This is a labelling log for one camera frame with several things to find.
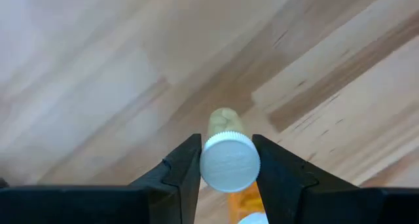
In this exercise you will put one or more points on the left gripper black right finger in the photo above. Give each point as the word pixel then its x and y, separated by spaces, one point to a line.
pixel 288 191

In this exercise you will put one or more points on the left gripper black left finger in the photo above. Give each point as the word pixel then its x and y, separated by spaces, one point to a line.
pixel 176 184

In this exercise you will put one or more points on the orange pill bottle white cap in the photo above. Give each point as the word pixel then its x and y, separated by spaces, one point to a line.
pixel 245 202

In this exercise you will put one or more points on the yellow-green pill bottle white cap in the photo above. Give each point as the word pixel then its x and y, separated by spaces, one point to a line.
pixel 229 161

